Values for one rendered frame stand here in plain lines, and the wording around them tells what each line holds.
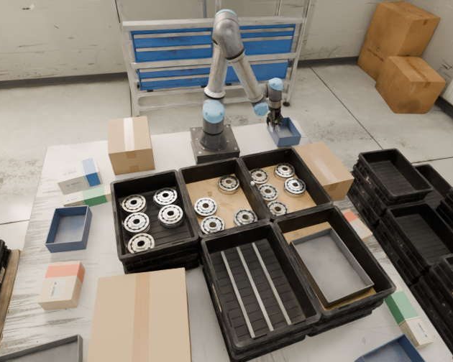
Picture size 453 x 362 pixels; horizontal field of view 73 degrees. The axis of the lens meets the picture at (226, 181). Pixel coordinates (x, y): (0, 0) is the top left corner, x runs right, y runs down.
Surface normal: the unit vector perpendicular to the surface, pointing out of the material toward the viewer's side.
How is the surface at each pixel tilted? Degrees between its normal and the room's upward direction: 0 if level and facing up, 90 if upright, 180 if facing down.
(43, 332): 0
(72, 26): 90
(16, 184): 0
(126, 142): 0
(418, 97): 90
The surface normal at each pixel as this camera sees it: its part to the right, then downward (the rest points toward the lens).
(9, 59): 0.23, 0.71
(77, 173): 0.04, -0.69
